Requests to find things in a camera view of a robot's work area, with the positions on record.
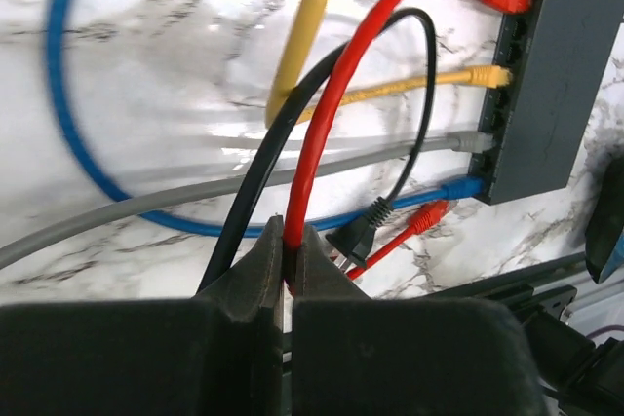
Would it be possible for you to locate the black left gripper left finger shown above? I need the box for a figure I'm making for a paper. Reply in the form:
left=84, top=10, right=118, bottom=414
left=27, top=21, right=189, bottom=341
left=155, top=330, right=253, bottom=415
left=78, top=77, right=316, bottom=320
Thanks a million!
left=196, top=215, right=284, bottom=322

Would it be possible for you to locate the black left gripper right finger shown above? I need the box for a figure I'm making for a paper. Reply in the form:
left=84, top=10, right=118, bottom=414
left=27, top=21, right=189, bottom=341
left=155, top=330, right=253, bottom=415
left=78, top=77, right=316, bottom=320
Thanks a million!
left=291, top=225, right=369, bottom=300

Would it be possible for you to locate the blue ethernet cable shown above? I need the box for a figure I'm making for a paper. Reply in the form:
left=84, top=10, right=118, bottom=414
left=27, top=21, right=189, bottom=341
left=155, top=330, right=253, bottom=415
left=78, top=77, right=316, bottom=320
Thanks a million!
left=44, top=0, right=487, bottom=239

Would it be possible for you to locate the dark grey network switch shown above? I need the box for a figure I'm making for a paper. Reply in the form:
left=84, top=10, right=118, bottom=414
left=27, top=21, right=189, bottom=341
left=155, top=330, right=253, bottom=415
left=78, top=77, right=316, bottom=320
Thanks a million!
left=469, top=0, right=623, bottom=206

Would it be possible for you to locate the red ethernet cable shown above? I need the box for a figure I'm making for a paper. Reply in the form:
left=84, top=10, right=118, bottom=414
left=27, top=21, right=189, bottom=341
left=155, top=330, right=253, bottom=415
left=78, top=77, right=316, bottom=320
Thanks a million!
left=284, top=0, right=532, bottom=296

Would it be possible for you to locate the black power cord with plug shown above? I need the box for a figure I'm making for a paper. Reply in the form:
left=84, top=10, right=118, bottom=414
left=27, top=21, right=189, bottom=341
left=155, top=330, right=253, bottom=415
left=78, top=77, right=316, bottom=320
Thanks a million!
left=195, top=6, right=436, bottom=296

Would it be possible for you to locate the grey ethernet cable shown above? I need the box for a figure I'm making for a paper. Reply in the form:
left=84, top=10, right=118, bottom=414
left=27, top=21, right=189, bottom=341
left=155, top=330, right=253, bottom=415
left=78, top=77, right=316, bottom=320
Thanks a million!
left=0, top=131, right=495, bottom=271

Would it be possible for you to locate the yellow ethernet cable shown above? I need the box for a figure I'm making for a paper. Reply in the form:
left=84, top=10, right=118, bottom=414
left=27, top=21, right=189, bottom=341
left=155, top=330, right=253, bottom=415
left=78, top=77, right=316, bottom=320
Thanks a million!
left=264, top=0, right=513, bottom=127

